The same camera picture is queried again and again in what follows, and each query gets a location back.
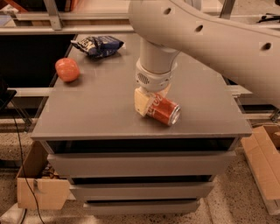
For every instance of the red apple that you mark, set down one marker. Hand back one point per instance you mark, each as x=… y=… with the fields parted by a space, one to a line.
x=67 y=69

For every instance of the top grey drawer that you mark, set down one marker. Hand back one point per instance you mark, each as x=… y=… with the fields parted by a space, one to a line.
x=142 y=164

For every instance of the middle grey drawer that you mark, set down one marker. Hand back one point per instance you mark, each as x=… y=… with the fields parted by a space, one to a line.
x=142 y=191

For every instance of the grey drawer cabinet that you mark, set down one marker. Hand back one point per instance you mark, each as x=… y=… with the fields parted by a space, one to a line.
x=96 y=114

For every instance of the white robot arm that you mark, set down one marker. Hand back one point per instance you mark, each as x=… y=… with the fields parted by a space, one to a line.
x=247 y=55

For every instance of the blue chip bag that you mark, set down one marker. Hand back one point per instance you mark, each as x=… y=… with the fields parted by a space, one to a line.
x=98 y=47

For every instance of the left cardboard box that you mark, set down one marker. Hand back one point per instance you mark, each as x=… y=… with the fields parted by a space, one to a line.
x=36 y=189

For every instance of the bottom grey drawer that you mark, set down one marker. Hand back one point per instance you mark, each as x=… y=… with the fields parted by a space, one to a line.
x=143 y=207

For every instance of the red coke can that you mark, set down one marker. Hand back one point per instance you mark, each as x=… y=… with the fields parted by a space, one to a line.
x=164 y=110

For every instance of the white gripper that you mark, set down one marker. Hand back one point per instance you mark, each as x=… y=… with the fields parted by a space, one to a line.
x=152 y=80

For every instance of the metal rail frame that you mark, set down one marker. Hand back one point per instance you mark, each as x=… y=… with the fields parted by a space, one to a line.
x=74 y=13

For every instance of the cardboard box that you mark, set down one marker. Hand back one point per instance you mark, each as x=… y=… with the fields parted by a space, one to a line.
x=262 y=150
x=36 y=189

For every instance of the grey drawer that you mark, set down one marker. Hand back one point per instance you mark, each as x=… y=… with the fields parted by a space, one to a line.
x=142 y=191
x=143 y=207
x=142 y=164

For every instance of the right cardboard box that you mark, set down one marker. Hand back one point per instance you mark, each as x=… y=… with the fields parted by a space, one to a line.
x=262 y=150

